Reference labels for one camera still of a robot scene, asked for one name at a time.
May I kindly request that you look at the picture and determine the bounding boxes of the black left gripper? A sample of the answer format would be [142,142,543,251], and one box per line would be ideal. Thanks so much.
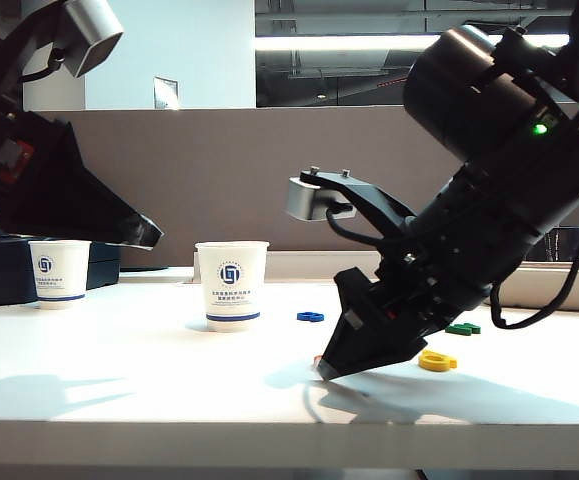
[0,109,165,251]

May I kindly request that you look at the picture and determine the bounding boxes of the brown desk divider panel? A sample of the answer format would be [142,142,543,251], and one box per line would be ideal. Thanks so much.
[38,104,579,269]

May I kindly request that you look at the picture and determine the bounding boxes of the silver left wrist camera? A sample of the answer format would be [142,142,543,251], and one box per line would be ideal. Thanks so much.
[62,0,125,79]

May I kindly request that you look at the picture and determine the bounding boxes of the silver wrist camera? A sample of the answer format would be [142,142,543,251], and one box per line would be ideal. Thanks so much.
[286,174,359,222]
[62,0,125,79]

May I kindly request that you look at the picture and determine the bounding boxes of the black right camera cable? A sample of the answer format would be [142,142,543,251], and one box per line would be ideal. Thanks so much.
[324,202,388,247]

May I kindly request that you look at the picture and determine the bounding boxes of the small white paper cup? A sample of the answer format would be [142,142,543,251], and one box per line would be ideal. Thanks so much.
[28,239,93,311]

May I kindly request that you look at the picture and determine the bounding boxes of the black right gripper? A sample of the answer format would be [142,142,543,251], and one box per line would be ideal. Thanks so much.
[317,192,540,382]

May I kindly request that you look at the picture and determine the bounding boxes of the large white paper cup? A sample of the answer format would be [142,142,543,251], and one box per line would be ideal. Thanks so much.
[194,241,271,334]

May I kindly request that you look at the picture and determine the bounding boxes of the yellow letter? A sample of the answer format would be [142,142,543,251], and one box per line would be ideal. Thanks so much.
[418,349,459,372]

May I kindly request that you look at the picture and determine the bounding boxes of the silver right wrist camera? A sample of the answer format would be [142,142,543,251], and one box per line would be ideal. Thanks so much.
[286,174,359,222]

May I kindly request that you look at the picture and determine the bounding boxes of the beige cable tray flap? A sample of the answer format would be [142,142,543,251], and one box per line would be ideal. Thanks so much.
[192,250,385,285]

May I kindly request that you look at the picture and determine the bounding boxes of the black right camera bracket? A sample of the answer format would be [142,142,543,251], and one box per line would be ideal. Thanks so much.
[300,167,419,241]

